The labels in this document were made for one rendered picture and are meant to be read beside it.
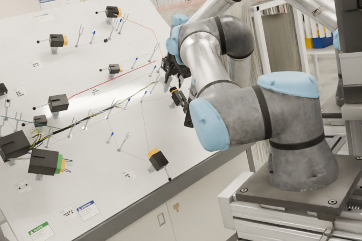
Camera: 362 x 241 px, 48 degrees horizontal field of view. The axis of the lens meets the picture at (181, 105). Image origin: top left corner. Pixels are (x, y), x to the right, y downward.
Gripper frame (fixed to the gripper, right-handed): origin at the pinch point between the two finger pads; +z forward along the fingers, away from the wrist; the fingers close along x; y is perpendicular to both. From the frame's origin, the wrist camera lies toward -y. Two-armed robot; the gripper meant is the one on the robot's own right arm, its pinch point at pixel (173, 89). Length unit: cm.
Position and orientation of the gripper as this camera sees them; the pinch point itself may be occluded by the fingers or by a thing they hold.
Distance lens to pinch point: 191.0
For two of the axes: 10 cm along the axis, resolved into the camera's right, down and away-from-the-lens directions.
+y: -6.1, -5.0, 6.2
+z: -1.4, 8.3, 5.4
